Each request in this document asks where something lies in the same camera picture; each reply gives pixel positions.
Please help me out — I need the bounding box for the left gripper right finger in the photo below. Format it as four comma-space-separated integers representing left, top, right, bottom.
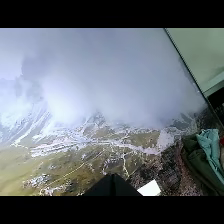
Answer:
113, 173, 143, 197

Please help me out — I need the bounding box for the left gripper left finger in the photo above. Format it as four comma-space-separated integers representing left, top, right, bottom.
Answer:
83, 173, 115, 197

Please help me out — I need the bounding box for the dark garment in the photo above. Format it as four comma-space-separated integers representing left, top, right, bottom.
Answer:
180, 132, 224, 196

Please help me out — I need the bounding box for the light teal garment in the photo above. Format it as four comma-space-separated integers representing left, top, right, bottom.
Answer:
195, 128, 224, 185

